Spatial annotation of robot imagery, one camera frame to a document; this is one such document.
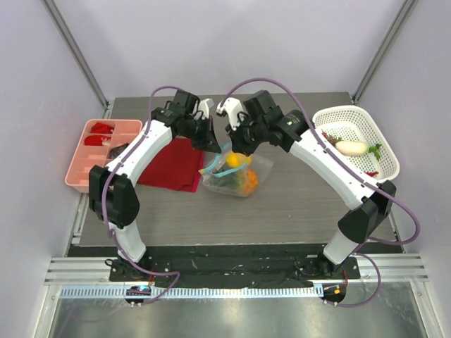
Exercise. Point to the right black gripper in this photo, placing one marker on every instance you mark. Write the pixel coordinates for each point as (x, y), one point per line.
(240, 138)

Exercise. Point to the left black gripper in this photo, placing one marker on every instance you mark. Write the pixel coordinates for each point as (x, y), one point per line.
(208, 142)

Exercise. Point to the yellow toy lemon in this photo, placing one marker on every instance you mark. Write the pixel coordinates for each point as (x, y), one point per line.
(236, 160)

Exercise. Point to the toy pineapple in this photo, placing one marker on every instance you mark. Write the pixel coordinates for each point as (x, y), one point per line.
(242, 182)

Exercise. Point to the clear zip top bag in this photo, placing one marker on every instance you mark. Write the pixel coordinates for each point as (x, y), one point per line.
(261, 165)

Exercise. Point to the white toy radish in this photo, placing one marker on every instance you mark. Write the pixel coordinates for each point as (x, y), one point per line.
(350, 148)

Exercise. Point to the red toy chili pepper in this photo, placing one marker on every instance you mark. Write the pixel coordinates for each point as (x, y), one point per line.
(372, 174)

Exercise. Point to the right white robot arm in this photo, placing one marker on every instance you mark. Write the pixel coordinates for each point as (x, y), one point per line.
(259, 119)

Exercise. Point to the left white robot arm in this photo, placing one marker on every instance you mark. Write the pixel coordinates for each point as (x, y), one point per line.
(112, 195)

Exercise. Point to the red folded cloth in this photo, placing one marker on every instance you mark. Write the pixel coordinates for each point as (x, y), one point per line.
(176, 167)

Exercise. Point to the pink compartment tray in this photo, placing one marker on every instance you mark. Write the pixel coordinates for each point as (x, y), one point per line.
(86, 157)

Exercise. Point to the dark wrapped item in tray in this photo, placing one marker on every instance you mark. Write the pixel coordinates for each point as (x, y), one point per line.
(116, 151)

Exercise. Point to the red toy grapes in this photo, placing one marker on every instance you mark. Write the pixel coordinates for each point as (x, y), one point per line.
(331, 139)

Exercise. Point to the red item in tray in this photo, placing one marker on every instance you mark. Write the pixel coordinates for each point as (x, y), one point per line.
(97, 140)
(101, 128)

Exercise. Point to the white plastic basket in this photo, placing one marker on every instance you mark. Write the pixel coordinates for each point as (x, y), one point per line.
(352, 123)

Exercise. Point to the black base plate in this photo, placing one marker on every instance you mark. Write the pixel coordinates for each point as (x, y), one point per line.
(266, 266)

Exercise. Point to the white slotted cable duct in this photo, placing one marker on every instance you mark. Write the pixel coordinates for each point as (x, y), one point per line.
(128, 291)

